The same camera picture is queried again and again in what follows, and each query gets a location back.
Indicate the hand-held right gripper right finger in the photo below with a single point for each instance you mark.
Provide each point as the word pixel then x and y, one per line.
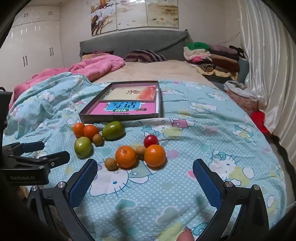
pixel 207 183

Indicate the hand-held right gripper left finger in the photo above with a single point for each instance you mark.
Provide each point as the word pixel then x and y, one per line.
pixel 83 183

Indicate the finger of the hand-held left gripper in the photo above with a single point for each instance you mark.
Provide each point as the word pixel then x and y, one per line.
pixel 55 159
pixel 32 146

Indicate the small orange mandarin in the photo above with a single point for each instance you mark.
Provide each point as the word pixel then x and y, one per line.
pixel 79 129
pixel 91 132

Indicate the large orange mandarin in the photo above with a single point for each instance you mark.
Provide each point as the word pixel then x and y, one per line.
pixel 126 157
pixel 155 155

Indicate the red cherry tomato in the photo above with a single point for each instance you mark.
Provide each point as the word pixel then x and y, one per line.
pixel 150 141

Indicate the grey cardboard box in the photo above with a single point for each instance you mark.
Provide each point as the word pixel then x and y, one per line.
pixel 115 119

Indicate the blue cat print blanket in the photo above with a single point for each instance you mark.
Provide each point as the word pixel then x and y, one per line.
pixel 161 197

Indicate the pink book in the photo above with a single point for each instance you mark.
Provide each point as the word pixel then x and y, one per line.
pixel 99 109

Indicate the red cloth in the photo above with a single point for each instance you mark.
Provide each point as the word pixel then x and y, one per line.
pixel 260 120

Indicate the pink floral cloth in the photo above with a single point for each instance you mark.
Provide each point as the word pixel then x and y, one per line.
pixel 242 100

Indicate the white crumpled cloth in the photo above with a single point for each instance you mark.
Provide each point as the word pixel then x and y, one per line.
pixel 233 88

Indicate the pink quilt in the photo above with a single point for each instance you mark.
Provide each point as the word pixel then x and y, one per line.
pixel 97 64

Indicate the beige and orange book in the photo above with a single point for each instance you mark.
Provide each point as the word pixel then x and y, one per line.
pixel 136 92

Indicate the white wardrobe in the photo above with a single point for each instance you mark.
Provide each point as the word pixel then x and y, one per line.
pixel 34 41

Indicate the dark floral pillow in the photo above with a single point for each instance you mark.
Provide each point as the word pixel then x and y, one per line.
pixel 92 53

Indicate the grey blue cushion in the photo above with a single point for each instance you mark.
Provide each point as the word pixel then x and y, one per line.
pixel 243 67

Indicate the beige bed sheet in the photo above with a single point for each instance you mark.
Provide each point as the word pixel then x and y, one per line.
pixel 161 69

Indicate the stack of folded clothes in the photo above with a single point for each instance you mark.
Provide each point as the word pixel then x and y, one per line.
pixel 212 58

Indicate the purple striped pillow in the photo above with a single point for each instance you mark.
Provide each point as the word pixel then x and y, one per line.
pixel 145 56

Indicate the white satin curtain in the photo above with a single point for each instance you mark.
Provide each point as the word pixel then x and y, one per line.
pixel 266 58

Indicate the grey padded headboard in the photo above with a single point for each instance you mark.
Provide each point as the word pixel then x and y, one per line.
pixel 138 39

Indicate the floral wall painting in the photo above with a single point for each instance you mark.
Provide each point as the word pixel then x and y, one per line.
pixel 134 14

